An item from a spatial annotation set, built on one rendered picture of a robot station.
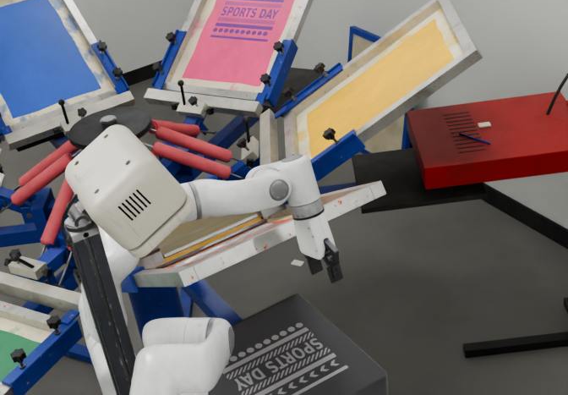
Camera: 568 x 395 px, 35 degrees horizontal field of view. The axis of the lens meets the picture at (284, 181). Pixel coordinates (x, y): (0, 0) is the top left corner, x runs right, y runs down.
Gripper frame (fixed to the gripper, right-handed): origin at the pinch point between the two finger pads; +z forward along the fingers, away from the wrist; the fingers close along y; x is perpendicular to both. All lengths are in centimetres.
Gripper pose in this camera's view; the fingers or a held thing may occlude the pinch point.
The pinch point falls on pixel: (325, 272)
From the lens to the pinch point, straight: 208.5
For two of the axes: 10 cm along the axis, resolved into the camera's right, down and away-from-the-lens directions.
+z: 2.8, 9.2, 2.6
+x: 8.5, -3.6, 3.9
